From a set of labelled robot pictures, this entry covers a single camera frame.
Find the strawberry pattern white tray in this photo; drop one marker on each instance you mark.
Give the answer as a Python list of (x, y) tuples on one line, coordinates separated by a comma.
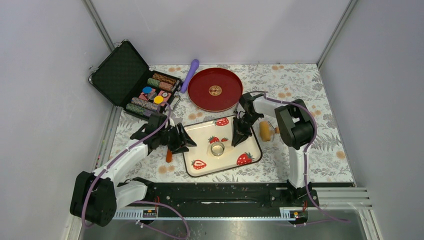
[(214, 151)]

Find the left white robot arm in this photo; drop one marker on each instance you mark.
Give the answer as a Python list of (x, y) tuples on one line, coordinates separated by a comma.
[(97, 195)]

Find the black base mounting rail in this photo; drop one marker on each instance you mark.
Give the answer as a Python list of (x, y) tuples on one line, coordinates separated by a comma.
[(231, 200)]

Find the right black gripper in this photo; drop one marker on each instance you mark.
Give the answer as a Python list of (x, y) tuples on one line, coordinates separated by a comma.
[(239, 134)]

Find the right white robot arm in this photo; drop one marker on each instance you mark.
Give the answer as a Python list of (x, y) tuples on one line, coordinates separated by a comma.
[(297, 129)]

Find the metal spatula orange handle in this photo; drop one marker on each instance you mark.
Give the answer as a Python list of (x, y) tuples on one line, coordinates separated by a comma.
[(169, 156)]

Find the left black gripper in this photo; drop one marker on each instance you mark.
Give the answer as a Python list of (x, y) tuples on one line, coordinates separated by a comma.
[(181, 140)]

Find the yellow poker chip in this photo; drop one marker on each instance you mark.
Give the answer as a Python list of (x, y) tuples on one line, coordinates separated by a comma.
[(158, 100)]

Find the floral pattern table mat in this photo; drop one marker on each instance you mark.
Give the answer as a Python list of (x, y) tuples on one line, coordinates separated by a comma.
[(327, 158)]

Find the blue poker chip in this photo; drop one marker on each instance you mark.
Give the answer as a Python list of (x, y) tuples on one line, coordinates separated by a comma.
[(146, 90)]

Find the black poker chip case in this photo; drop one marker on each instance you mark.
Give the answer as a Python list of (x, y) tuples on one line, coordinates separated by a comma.
[(122, 76)]

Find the purple silicone handle tool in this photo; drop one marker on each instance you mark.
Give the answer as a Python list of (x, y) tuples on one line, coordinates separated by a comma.
[(194, 65)]

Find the wooden dough roller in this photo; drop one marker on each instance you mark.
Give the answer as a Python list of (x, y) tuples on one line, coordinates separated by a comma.
[(267, 131)]

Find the round red lacquer plate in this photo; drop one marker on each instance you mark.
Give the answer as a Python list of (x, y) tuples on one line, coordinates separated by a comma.
[(215, 89)]

